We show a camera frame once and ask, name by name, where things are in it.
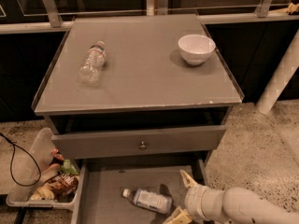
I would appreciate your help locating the grey drawer cabinet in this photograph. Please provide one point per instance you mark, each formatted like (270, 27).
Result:
(144, 83)

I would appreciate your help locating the metal railing frame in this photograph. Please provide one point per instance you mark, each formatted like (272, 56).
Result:
(26, 16)

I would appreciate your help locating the red snack packet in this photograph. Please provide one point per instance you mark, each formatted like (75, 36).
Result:
(57, 155)

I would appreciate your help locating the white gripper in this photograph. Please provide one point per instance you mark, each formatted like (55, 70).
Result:
(193, 199)

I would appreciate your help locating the blue plastic bottle white cap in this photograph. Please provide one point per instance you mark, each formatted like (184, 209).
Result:
(148, 200)

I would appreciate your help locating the open middle grey drawer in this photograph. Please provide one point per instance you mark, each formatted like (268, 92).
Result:
(101, 184)

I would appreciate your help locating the white ceramic bowl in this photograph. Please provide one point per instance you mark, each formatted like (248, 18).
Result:
(196, 49)

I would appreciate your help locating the green snack packet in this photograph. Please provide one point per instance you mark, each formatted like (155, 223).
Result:
(68, 168)

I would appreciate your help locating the clear plastic bin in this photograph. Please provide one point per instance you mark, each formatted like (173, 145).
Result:
(32, 170)

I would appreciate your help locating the clear crushed water bottle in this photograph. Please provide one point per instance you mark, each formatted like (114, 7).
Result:
(92, 64)

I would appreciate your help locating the upper grey drawer with knob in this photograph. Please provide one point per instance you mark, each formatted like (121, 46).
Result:
(138, 142)

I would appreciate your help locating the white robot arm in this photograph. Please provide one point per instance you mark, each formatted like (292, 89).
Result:
(238, 205)

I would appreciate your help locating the brown snack bag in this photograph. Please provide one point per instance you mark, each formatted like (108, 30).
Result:
(56, 188)

